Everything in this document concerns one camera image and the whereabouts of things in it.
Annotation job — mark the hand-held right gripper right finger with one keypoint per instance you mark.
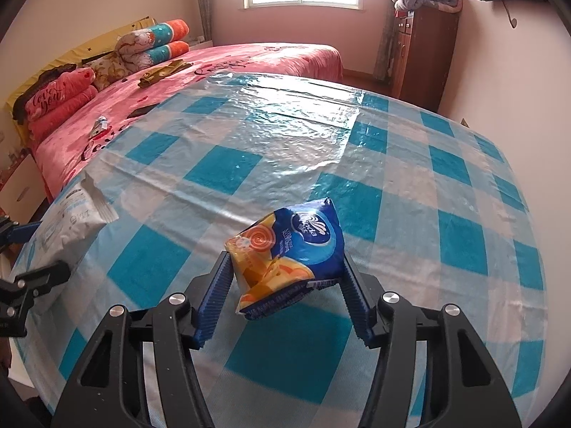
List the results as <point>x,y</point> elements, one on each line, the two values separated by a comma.
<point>357,303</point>

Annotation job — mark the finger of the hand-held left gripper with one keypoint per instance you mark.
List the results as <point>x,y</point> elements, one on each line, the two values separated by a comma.
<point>42,278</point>
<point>22,231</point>

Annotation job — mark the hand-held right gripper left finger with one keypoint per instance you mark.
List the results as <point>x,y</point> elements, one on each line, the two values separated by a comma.
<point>214,298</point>

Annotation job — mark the large white plastic bag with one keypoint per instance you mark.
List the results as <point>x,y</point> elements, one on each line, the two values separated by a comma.
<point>67,223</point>

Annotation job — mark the white bedside cabinet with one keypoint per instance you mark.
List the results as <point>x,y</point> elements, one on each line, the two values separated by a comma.
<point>20,187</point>

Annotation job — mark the blue checked plastic tablecloth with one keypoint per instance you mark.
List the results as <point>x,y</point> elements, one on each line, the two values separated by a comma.
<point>401,187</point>

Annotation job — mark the small crumpled packet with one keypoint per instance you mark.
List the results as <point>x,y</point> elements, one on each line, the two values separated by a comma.
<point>100,127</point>

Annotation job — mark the pink lettered pillow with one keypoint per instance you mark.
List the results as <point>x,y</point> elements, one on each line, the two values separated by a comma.
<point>49,93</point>

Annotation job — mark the black phone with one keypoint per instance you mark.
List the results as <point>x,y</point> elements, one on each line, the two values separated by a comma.
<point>142,111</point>

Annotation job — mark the floral pillow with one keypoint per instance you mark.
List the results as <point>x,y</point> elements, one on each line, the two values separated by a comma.
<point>107,71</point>

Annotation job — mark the yellow headboard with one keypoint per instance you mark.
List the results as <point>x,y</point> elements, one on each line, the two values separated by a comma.
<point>67,53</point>

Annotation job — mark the gold cloth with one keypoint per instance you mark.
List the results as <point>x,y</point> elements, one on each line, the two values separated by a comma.
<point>160,73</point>

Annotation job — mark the folded orange teal quilt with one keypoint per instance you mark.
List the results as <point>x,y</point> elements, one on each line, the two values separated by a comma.
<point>151,42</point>

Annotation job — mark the pink printed bed blanket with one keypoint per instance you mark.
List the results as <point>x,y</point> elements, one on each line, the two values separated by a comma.
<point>245,60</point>

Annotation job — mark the brown wooden cabinet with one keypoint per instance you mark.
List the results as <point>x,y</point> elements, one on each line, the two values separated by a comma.
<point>424,58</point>

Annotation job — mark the checked curtain beside cabinet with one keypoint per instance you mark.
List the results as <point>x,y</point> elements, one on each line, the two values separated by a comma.
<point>387,31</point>

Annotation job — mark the checked curtain beside window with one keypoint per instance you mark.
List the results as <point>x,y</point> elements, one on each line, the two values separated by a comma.
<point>205,4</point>

